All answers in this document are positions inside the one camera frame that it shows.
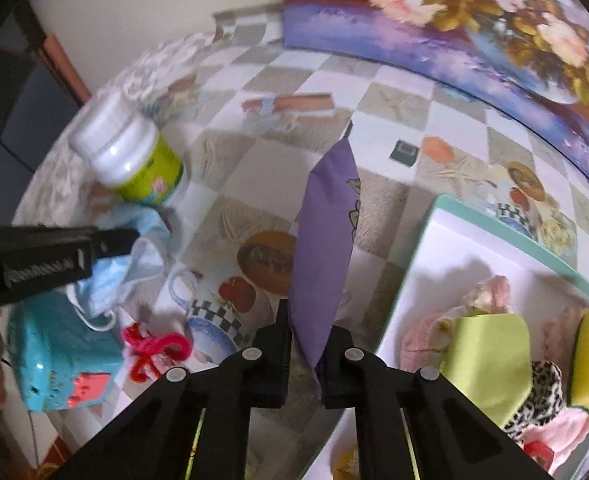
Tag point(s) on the blue face mask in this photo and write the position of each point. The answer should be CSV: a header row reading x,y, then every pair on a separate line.
x,y
149,230

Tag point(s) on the reddish brown chair frame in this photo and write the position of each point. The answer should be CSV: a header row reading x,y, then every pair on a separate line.
x,y
67,72

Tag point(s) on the small red item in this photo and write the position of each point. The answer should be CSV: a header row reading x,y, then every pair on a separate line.
x,y
539,454

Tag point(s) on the teal toy case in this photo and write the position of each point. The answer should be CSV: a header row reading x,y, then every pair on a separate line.
x,y
59,345

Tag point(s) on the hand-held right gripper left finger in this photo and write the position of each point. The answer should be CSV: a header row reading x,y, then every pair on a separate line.
x,y
272,375

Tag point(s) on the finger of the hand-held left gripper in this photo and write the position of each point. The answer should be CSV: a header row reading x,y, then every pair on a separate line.
x,y
49,255

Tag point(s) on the white box with teal rim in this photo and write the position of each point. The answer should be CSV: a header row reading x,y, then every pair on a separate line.
x,y
454,245

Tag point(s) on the light pink cloth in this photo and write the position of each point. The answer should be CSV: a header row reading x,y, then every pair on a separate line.
x,y
572,427

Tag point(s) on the white jar with green label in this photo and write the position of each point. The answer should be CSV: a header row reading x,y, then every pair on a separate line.
x,y
119,135

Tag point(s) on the purple packet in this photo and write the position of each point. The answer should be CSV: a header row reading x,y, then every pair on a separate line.
x,y
324,240

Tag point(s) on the pink fuzzy pipe cleaner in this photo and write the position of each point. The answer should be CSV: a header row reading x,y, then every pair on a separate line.
x,y
159,345

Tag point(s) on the floral painting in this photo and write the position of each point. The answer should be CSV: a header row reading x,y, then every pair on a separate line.
x,y
424,60

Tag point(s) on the leopard print scrunchie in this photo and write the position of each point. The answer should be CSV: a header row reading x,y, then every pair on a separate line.
x,y
544,390

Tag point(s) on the checkered printed tablecloth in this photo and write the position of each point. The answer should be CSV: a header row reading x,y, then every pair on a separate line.
x,y
384,105

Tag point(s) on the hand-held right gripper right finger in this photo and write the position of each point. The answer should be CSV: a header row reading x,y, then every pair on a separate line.
x,y
337,375

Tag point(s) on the pink fluffy cloth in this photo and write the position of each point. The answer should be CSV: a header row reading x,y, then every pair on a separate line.
x,y
489,292

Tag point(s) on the light green cloth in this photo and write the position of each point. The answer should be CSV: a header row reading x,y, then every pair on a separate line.
x,y
489,365

